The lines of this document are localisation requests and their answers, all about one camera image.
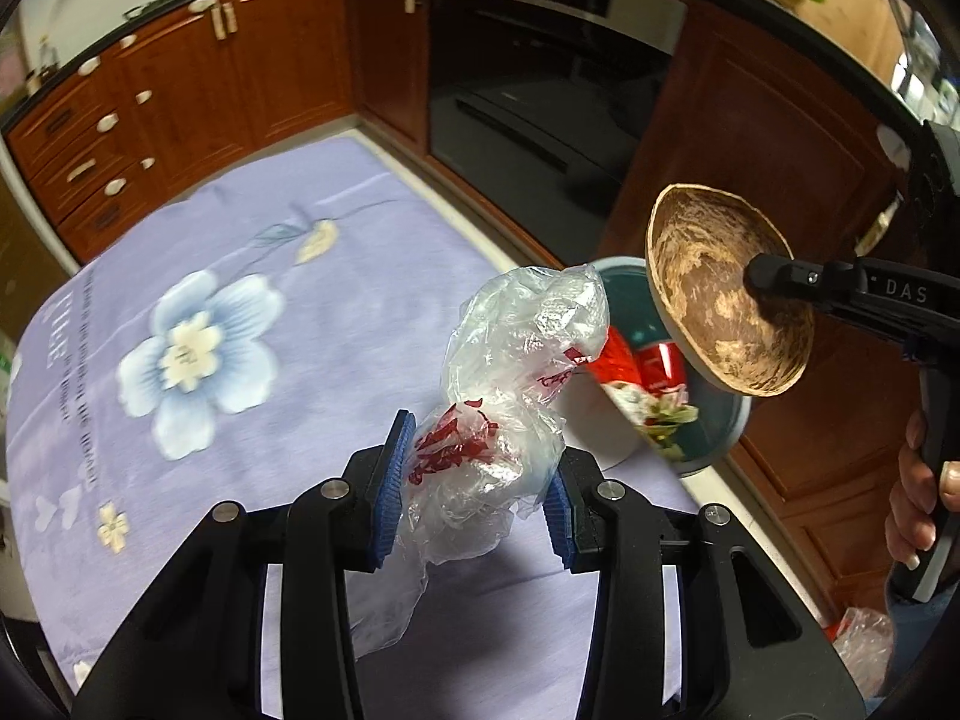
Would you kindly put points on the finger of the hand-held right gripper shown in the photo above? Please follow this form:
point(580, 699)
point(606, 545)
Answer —
point(787, 281)

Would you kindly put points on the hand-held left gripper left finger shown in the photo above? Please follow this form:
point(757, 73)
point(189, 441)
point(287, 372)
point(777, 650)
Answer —
point(394, 495)

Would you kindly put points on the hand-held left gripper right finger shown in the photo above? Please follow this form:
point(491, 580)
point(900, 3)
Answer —
point(561, 517)

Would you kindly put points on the brown coconut shell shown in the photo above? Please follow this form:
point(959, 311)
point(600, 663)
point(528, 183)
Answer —
point(697, 277)

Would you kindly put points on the teal white-rimmed trash bin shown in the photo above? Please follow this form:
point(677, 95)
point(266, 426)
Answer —
point(592, 427)

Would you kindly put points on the white floral paper cup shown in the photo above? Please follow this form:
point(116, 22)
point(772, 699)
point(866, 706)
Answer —
point(660, 409)

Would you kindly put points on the red soda can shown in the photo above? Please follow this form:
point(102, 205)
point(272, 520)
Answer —
point(660, 364)

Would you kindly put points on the orange snack wrapper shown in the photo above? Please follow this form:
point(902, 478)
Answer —
point(615, 360)

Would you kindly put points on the clear red-print plastic bag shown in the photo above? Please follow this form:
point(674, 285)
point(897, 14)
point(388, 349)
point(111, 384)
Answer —
point(517, 330)

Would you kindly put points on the person's right hand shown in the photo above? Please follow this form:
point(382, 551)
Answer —
point(909, 487)

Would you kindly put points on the wooden lower cabinet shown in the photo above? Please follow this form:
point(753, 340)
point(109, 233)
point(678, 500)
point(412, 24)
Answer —
point(750, 127)

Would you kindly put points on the purple floral blanket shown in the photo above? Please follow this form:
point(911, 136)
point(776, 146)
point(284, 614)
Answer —
point(300, 360)

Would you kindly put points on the black kitchen countertop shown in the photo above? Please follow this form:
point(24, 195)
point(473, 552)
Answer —
point(825, 37)

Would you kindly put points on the black built-in oven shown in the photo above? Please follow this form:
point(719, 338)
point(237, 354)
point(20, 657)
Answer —
point(540, 105)

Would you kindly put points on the crumpled clear plastic bag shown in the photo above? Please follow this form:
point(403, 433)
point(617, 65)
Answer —
point(862, 652)

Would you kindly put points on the person's blue trousers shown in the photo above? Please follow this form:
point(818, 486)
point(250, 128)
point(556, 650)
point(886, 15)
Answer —
point(922, 652)

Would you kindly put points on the wooden corner cabinet door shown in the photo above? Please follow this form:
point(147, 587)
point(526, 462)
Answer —
point(386, 52)

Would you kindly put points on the wooden double-door cabinet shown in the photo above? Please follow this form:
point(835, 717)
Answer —
point(247, 60)

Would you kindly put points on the wooden drawer cabinet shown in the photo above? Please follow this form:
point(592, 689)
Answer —
point(82, 157)

